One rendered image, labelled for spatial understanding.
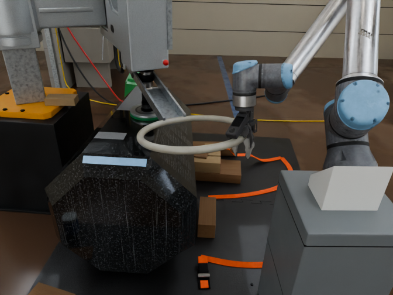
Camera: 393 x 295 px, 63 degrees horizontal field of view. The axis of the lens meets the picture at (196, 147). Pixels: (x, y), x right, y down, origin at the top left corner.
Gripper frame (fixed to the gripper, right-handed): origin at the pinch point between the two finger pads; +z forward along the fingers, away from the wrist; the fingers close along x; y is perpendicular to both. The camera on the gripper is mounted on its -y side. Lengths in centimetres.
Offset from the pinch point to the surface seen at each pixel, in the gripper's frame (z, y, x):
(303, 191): 15.4, 11.1, -23.2
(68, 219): 43, -30, 85
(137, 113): -2, 25, 83
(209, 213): 73, 53, 51
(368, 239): 23, 2, -49
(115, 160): 10, -14, 61
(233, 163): 67, 125, 72
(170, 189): 26.4, -0.6, 38.8
